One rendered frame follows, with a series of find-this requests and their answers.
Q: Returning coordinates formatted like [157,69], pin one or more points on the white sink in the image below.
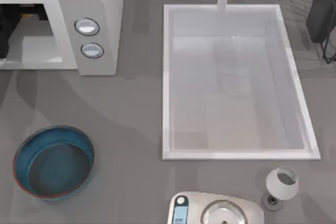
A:
[231,90]

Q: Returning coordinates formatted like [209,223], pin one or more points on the round microwave knob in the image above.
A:
[86,26]
[92,50]

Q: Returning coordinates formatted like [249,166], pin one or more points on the white kitchen scale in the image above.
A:
[215,208]

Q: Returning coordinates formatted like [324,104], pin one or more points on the blue round bowl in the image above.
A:
[52,165]

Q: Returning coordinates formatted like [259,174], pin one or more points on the white goblet cup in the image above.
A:
[282,184]

